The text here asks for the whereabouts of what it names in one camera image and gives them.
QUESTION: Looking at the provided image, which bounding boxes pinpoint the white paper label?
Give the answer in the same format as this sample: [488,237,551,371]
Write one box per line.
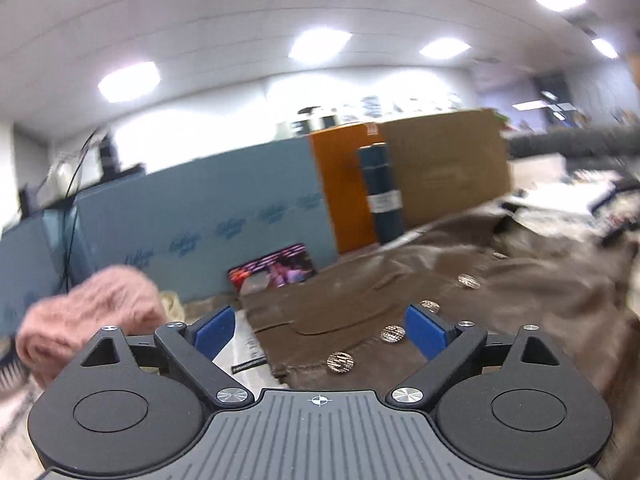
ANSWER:
[213,311,267,375]

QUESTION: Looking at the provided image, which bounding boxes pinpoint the dark blue rolled mat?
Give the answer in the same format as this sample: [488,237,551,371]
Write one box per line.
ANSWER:
[358,142,405,245]

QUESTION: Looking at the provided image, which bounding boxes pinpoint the pink fluffy garment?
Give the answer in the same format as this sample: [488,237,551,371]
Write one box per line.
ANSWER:
[16,266,168,389]

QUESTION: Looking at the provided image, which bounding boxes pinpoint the brown cardboard sheet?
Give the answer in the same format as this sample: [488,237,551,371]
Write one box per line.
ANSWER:
[381,108,512,228]

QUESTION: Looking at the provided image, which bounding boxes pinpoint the orange board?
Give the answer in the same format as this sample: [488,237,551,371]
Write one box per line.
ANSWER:
[309,122,383,255]

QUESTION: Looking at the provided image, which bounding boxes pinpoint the brown leather jacket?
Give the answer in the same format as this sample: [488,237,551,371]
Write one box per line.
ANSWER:
[241,210,639,479]

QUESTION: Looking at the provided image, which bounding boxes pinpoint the blue foam board panel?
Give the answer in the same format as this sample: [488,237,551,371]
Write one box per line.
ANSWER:
[1,138,337,336]

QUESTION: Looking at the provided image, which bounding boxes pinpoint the cream knitted garment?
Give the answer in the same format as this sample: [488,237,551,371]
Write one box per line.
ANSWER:
[160,290,186,323]

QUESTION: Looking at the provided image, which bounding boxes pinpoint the phone with lit screen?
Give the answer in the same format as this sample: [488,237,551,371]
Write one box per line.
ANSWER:
[228,244,317,296]

